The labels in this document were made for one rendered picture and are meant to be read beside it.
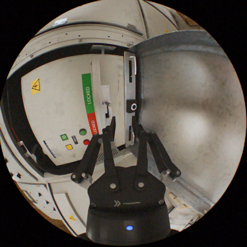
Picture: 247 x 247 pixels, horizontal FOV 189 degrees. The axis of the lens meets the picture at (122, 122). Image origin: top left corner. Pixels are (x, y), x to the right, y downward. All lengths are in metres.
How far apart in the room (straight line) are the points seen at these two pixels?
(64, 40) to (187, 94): 0.44
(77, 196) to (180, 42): 0.85
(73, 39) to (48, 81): 0.17
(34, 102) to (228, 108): 0.62
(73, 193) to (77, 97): 0.55
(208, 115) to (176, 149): 0.18
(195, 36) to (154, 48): 0.18
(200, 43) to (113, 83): 0.37
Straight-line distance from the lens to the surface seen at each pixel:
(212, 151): 0.31
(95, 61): 0.29
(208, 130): 0.28
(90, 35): 0.34
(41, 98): 0.35
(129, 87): 0.36
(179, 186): 0.46
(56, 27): 0.40
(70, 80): 0.31
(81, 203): 0.58
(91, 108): 0.31
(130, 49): 0.39
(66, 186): 0.60
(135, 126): 0.15
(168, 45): 0.33
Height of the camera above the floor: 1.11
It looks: 26 degrees down
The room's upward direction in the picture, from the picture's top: 106 degrees counter-clockwise
